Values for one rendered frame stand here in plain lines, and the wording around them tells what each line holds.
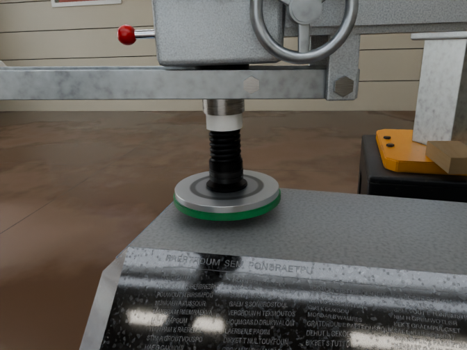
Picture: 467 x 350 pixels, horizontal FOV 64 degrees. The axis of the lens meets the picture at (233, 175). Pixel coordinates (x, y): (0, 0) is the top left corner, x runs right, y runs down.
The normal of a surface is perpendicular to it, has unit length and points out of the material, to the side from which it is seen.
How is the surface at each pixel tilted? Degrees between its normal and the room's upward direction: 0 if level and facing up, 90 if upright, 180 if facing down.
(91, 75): 90
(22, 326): 0
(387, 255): 0
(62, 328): 0
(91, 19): 90
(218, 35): 90
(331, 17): 90
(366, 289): 45
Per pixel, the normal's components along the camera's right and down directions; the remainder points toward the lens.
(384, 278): -0.17, -0.44
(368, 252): -0.03, -0.94
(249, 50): 0.00, 0.33
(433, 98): -0.97, 0.11
